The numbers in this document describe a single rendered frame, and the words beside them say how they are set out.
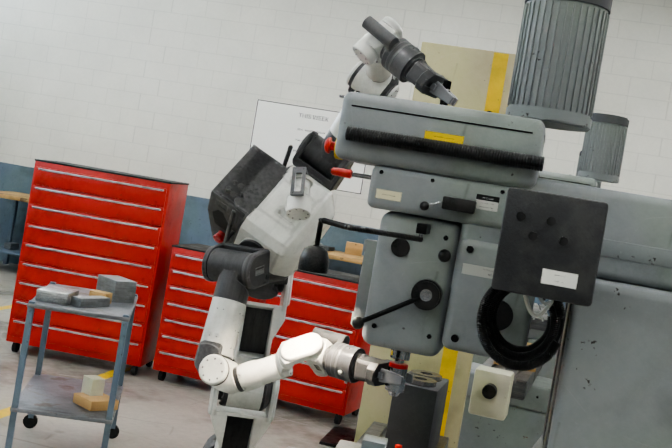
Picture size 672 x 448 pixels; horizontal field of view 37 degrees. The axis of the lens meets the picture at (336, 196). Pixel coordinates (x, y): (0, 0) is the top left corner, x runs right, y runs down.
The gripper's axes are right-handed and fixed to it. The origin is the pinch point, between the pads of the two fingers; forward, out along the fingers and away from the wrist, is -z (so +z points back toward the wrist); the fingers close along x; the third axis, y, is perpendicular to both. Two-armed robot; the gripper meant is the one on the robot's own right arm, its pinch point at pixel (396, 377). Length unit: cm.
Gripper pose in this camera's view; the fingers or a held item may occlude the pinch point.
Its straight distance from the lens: 250.0
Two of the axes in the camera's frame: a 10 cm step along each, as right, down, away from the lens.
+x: 5.0, 0.7, 8.6
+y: -1.7, 9.8, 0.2
